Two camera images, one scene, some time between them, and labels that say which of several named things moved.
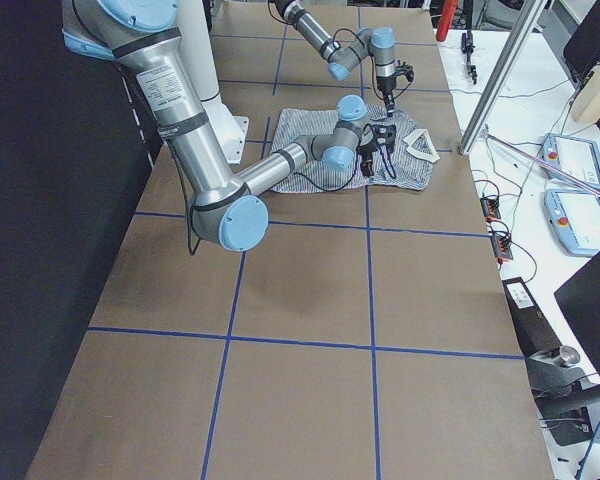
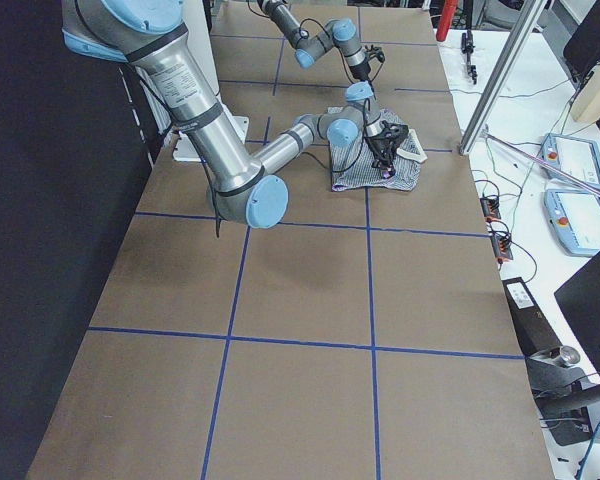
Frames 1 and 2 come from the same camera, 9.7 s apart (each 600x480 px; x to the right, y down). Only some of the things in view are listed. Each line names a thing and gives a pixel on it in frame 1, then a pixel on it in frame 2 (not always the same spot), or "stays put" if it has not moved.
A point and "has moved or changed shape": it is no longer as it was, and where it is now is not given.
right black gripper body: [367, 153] to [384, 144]
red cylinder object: [447, 16] stays put
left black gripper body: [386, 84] to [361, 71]
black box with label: [534, 330] stays put
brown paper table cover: [311, 287] stays put
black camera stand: [556, 382] stays put
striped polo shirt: [412, 154] has moved or changed shape
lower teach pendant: [582, 222] stays put
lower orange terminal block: [501, 248] stays put
